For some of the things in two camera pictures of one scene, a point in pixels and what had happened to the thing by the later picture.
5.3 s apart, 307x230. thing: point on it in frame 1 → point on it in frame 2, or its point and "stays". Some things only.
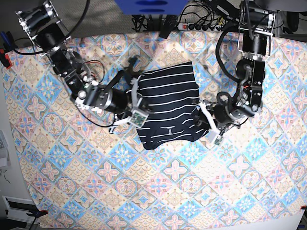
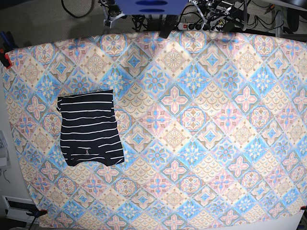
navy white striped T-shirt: (170, 95) → (88, 130)
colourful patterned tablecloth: (85, 177) stays
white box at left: (5, 155) stays
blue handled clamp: (9, 43) stays
